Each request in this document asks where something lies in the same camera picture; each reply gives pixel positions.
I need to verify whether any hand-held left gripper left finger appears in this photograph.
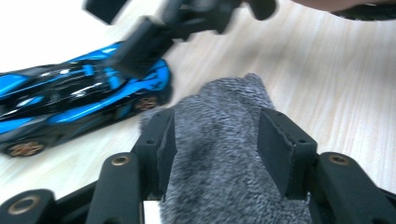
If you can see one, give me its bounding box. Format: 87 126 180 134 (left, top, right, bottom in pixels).
85 106 179 224

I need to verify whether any grey terry cloth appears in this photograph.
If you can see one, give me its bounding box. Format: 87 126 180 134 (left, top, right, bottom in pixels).
139 73 313 224

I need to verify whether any blue and black toy car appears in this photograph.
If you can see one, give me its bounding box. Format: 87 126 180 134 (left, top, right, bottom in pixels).
0 41 174 159

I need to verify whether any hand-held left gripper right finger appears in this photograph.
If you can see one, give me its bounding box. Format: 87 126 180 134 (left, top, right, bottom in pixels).
256 106 396 224

